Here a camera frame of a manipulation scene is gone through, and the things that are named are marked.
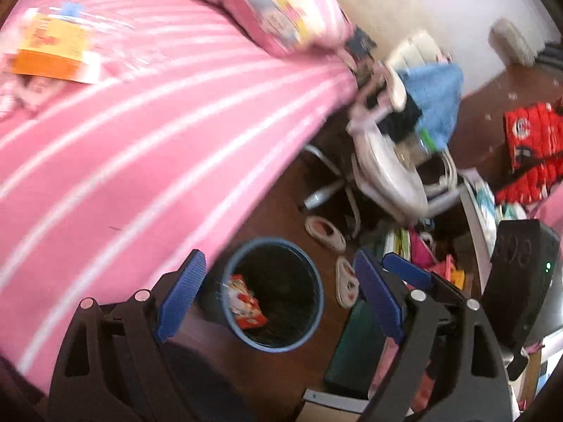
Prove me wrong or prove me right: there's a red snack bag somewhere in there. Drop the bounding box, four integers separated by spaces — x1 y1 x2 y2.
226 274 268 331

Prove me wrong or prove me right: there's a white pink-edged cloth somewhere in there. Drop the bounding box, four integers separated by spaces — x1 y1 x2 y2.
1 71 43 120

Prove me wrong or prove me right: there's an orange yellow snack box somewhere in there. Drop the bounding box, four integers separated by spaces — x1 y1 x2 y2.
11 13 102 84

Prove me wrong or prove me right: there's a blue small wrapper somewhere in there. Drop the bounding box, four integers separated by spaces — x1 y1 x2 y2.
58 2 83 18

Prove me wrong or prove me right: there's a blue trash bin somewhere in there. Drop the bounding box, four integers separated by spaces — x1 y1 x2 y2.
213 236 324 353

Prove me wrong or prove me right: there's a pink paper bag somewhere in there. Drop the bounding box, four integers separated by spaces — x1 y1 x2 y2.
409 228 466 290

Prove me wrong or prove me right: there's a pink slipper far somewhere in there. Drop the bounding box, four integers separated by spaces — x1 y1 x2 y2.
304 215 346 254

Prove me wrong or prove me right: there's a white office chair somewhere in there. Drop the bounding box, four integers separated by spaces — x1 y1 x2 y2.
301 31 461 225

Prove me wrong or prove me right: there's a red patterned bag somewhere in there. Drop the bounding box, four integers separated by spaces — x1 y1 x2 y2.
495 102 562 206

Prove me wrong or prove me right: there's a pink striped bed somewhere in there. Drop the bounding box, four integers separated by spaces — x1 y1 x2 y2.
1 0 356 391

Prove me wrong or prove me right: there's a blue garment on chair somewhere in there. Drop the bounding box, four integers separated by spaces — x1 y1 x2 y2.
398 62 464 152

